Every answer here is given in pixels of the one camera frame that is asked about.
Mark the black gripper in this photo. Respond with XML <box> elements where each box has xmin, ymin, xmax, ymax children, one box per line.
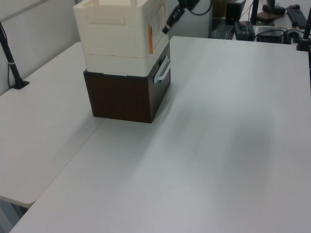
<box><xmin>161</xmin><ymin>0</ymin><xmax>195</xmax><ymax>34</ymax></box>

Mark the cream cabinet door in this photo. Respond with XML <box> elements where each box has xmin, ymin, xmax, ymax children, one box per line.
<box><xmin>147</xmin><ymin>5</ymin><xmax>169</xmax><ymax>55</ymax></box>

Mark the cream plastic cabinet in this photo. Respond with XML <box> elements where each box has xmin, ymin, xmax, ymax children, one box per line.
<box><xmin>73</xmin><ymin>0</ymin><xmax>170</xmax><ymax>77</ymax></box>

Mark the brown cardboard box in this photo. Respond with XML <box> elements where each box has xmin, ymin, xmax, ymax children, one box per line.
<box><xmin>213</xmin><ymin>0</ymin><xmax>228</xmax><ymax>18</ymax></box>

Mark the black computer case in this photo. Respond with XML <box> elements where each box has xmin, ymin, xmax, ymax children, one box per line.
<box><xmin>225</xmin><ymin>0</ymin><xmax>246</xmax><ymax>25</ymax></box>

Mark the black device with green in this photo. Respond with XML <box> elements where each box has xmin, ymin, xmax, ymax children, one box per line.
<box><xmin>233</xmin><ymin>20</ymin><xmax>256</xmax><ymax>41</ymax></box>

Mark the thin black upright pole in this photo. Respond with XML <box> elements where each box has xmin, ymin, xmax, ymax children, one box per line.
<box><xmin>249</xmin><ymin>0</ymin><xmax>260</xmax><ymax>25</ymax></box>

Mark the brown wooden board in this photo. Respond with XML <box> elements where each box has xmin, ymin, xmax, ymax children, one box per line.
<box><xmin>256</xmin><ymin>11</ymin><xmax>276</xmax><ymax>26</ymax></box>

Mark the dark brown drawer box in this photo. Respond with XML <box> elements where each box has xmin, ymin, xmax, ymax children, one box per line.
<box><xmin>83</xmin><ymin>44</ymin><xmax>173</xmax><ymax>124</ymax></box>

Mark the black flat electronics box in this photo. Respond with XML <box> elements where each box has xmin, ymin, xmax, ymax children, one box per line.
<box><xmin>256</xmin><ymin>26</ymin><xmax>285</xmax><ymax>44</ymax></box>

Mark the black monitor stand base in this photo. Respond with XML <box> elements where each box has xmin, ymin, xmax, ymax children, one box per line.
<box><xmin>262</xmin><ymin>0</ymin><xmax>287</xmax><ymax>16</ymax></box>

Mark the black keyboard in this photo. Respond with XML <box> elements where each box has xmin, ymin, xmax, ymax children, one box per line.
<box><xmin>286</xmin><ymin>4</ymin><xmax>308</xmax><ymax>28</ymax></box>

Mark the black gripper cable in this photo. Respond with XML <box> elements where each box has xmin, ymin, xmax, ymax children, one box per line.
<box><xmin>186</xmin><ymin>0</ymin><xmax>212</xmax><ymax>17</ymax></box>

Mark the copper door handle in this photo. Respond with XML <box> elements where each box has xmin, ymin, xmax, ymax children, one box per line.
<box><xmin>147</xmin><ymin>24</ymin><xmax>155</xmax><ymax>55</ymax></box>

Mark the white drawer handle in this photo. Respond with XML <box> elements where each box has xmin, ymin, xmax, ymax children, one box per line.
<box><xmin>154</xmin><ymin>55</ymin><xmax>173</xmax><ymax>84</ymax></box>

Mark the black clamp camera mount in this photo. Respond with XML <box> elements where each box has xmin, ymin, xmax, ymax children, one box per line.
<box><xmin>295</xmin><ymin>16</ymin><xmax>311</xmax><ymax>52</ymax></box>

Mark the black camera stand pole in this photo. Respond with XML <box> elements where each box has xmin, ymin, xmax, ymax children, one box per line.
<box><xmin>0</xmin><ymin>20</ymin><xmax>30</xmax><ymax>91</ymax></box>

